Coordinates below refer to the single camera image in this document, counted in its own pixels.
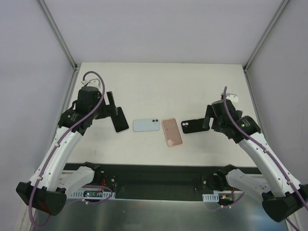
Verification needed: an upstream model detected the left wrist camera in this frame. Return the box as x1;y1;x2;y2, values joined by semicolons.
81;78;101;89

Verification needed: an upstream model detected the pink phone case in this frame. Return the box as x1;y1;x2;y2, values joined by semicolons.
162;118;182;147

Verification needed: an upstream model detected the right white cable duct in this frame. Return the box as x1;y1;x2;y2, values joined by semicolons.
202;193;219;203

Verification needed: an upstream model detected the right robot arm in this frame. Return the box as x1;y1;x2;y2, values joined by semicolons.
203;99;308;222

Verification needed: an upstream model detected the light blue phone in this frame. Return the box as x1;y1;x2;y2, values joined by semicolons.
133;119;160;132

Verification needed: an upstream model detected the black phone case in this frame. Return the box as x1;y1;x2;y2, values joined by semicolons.
180;118;209;134

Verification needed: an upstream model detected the white cable duct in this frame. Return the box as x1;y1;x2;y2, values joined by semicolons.
67;190;116;200
202;193;219;203

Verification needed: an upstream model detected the left white cable duct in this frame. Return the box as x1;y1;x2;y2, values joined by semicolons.
67;190;116;200

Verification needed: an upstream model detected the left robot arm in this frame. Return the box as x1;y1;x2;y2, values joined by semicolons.
16;86;106;216

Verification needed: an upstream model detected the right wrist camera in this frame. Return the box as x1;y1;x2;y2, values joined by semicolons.
226;93;239;103

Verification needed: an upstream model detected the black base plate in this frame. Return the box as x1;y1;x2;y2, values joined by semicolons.
81;163;263;201

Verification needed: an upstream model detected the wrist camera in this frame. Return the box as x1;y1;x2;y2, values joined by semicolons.
81;78;101;89
226;93;239;103

